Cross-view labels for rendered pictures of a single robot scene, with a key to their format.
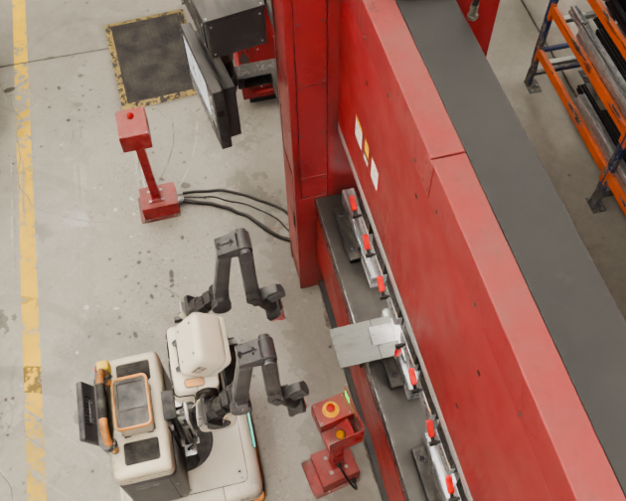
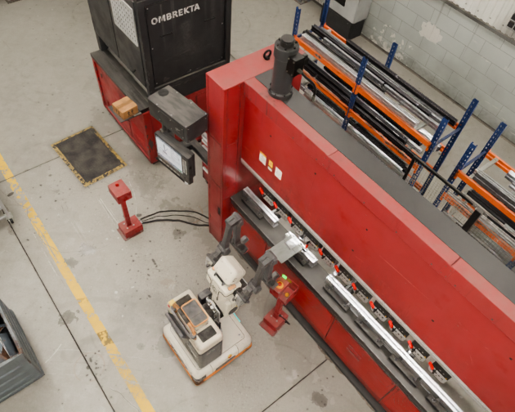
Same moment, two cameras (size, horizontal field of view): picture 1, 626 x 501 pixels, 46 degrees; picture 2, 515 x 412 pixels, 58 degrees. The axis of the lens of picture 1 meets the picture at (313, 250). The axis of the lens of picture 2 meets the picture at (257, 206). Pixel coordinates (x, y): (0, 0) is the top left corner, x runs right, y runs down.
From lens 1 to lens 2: 1.54 m
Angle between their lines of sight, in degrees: 18
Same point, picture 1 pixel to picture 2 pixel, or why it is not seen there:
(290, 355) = not seen: hidden behind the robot
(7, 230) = (50, 268)
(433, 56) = (307, 118)
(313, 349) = not seen: hidden behind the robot
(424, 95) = (313, 134)
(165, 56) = (95, 152)
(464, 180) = (343, 160)
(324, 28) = (238, 118)
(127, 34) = (67, 146)
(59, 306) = (100, 297)
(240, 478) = (241, 337)
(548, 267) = (385, 181)
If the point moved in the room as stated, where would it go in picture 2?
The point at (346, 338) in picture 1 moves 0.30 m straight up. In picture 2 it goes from (277, 250) to (281, 232)
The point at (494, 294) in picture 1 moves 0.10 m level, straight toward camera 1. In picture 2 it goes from (373, 194) to (376, 207)
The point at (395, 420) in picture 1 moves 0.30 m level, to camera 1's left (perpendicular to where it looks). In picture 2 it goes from (311, 278) to (281, 290)
